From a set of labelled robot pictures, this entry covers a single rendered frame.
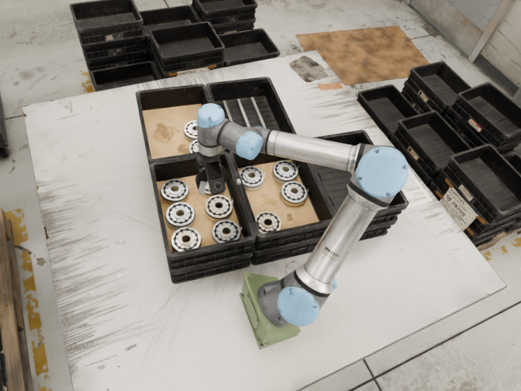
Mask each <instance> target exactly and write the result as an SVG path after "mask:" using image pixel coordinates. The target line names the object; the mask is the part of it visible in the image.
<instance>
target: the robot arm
mask: <svg viewBox="0 0 521 391"><path fill-rule="evenodd" d="M196 124H197V139H198V143H196V144H195V145H196V146H198V152H195V164H196V167H197V168H198V172H199V173H198V174H197V175H196V176H195V182H196V185H197V188H198V192H199V193H200V194H201V195H202V196H203V195H204V194H205V187H206V186H207V184H208V183H209V189H210V192H211V193H212V194H213V195H215V194H218V193H221V192H224V191H225V190H226V186H225V183H226V179H227V174H226V170H225V168H223V166H222V165H221V163H222V162H221V160H220V158H219V156H220V155H221V153H222V149H223V147H225V148H226V149H227V150H229V151H232V152H233V153H235V154H238V155H239V156H240V157H244V158H246V159H248V160H253V159H254V158H255V157H256V156H257V155H258V154H259V153H263V154H270V155H274V156H278V157H284V158H288V159H292V160H296V161H303V162H307V163H310V164H317V165H321V166H325V167H329V168H335V169H340V170H343V171H349V172H350V173H351V174H352V177H351V179H350V181H349V182H348V183H347V187H348V191H349V193H348V195H347V197H346V198H345V200H344V201H343V203H342V205H341V207H340V208H339V209H338V211H337V213H336V215H335V216H334V218H333V219H332V221H331V223H330V224H329V226H328V227H327V229H326V231H325V233H324V234H323V236H322V237H321V239H320V240H319V243H318V244H317V245H316V247H315V249H314V251H313V252H312V253H311V255H310V257H309V259H308V261H307V262H306V263H305V264H304V265H299V266H298V267H297V268H296V269H295V270H294V271H293V272H291V273H289V274H288V275H286V276H285V277H284V278H282V279H279V280H276V281H273V282H266V283H264V284H263V285H261V286H260V287H259V288H258V290H257V300H258V303H259V305H260V308H261V310H262V312H263V314H264V315H265V316H266V318H267V319H268V320H269V321H270V322H271V323H272V324H273V325H275V326H276V327H279V328H283V327H286V326H287V325H289V324H293V325H295V326H307V325H310V324H311V323H312V322H314V320H315V319H316V318H317V317H318V315H319V311H320V310H321V308H322V306H323V304H324V303H325V301H326V300H327V299H328V297H329V296H330V293H332V292H333V290H335V289H336V288H337V283H336V279H335V278H334V277H335V276H336V274H337V272H338V271H339V270H340V268H341V266H342V265H343V263H344V262H345V261H346V259H347V257H348V256H349V254H350V253H351V251H352V250H353V248H354V246H355V245H356V243H357V242H358V241H359V239H360V238H361V236H362V234H363V232H364V231H365V230H366V228H367V226H368V225H369V223H370V222H371V221H372V219H373V217H374V215H375V214H376V212H377V211H379V210H380V209H387V208H388V205H389V204H390V202H391V201H392V200H393V198H394V197H395V195H396V193H398V192H399V191H400V190H401V189H402V188H403V187H404V185H405V184H406V182H407V179H408V177H409V166H408V163H407V161H406V159H405V156H404V154H403V153H402V152H401V151H400V150H399V149H397V148H395V147H392V146H388V145H370V144H361V143H359V144H358V145H357V146H354V145H349V144H342V143H337V142H333V141H329V140H321V139H317V138H313V137H306V136H301V135H297V134H293V133H285V132H281V131H277V130H269V129H265V128H263V127H262V126H254V127H242V126H240V125H238V124H236V123H234V122H232V121H230V120H228V119H226V118H225V115H224V112H223V109H222V108H221V107H220V106H218V105H216V104H212V103H209V104H205V105H203V106H201V107H200V108H199V109H198V112H197V120H196ZM197 154H198V155H197ZM196 161H197V162H196ZM207 181H208V182H207Z"/></svg>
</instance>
